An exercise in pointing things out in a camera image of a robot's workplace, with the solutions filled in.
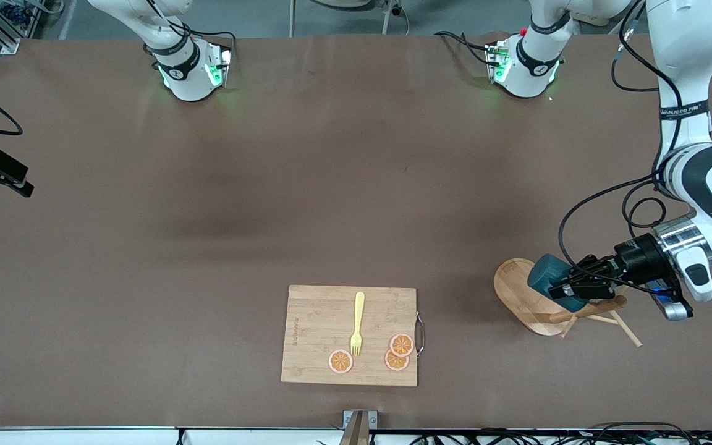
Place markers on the yellow plastic fork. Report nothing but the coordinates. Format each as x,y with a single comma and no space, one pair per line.
359,309

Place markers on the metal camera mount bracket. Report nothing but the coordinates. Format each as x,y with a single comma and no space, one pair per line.
358,426

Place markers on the wooden cutting board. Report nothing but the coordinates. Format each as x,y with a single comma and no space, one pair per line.
319,327

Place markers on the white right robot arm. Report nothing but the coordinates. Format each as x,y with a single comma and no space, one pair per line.
186,80

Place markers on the teal cup yellow inside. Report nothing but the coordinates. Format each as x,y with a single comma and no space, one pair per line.
544,278

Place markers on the orange slice toy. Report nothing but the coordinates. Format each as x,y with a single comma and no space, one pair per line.
340,361
394,363
402,345

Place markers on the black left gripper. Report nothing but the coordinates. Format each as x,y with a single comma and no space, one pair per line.
639,256

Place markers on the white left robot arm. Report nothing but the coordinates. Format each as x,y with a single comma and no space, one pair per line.
683,55

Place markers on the wooden cup rack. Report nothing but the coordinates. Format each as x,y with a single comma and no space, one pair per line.
513,290

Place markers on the metal stand legs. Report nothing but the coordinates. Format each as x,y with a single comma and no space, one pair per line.
291,18

